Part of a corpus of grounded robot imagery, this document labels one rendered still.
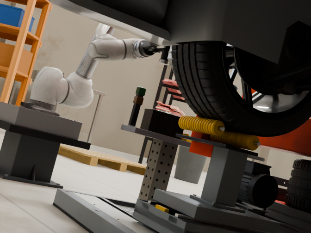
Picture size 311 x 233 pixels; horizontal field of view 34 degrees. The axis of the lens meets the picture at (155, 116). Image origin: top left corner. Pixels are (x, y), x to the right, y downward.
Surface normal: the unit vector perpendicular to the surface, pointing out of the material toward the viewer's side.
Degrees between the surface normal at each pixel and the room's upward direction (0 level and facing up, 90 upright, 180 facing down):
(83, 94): 107
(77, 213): 90
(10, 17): 90
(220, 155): 90
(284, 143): 90
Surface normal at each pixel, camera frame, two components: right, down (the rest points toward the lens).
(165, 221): -0.84, -0.25
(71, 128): 0.58, 0.11
